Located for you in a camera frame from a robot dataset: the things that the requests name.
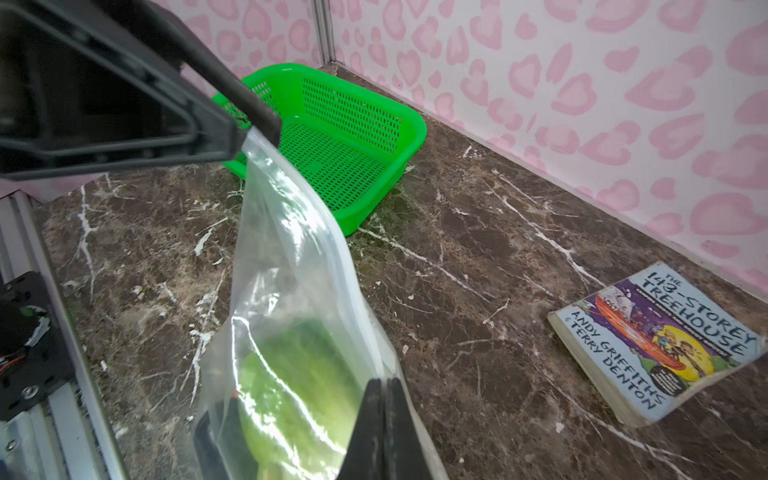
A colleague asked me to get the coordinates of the aluminium mounting rail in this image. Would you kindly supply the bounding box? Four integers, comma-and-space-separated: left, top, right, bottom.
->
1, 191, 128, 479

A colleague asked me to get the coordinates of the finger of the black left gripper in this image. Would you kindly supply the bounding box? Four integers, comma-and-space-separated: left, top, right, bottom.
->
1, 1, 282, 180

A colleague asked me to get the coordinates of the aluminium corner frame post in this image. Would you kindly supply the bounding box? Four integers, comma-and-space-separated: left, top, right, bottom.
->
312, 0, 336, 65

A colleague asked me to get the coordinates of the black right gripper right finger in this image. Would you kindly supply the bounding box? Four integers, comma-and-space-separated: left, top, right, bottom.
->
383, 378, 432, 480

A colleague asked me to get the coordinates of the green cabbage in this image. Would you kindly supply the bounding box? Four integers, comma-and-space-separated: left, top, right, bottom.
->
237, 321, 363, 479

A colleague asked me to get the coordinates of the clear zip top bag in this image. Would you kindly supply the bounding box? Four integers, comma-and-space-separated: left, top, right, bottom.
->
194, 129, 447, 479

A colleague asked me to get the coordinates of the green plastic perforated basket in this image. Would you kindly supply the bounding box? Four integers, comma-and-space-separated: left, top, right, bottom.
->
242, 63, 427, 236

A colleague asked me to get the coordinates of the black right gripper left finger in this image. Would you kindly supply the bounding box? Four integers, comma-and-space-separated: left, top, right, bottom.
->
337, 379, 384, 480

